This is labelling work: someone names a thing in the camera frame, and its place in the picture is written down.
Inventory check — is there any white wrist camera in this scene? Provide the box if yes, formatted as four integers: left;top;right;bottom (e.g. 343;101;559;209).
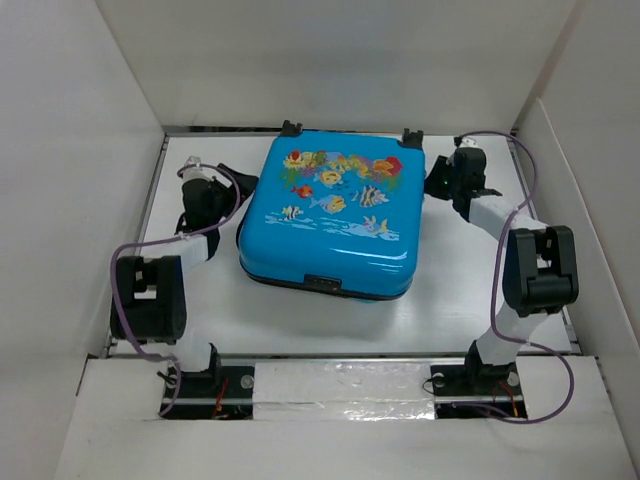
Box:
454;135;478;148
177;156;211;183

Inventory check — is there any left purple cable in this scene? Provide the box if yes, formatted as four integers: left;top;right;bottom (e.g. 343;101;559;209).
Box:
109;164;246;417

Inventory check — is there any blue child suitcase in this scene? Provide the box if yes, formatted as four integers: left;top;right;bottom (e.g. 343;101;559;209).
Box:
237;120;426;301

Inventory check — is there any metal base rail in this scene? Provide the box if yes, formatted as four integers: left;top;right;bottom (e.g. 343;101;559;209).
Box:
99;352;536;419

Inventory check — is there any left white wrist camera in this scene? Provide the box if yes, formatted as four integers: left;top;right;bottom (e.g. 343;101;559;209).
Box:
177;156;211;183

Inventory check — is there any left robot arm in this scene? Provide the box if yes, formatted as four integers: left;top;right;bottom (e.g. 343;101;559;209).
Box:
109;156;258;389

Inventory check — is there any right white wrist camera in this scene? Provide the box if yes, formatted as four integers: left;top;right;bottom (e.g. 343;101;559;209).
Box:
454;135;478;148

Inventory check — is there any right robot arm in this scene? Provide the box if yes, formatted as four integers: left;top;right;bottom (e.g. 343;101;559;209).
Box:
424;147;579;393

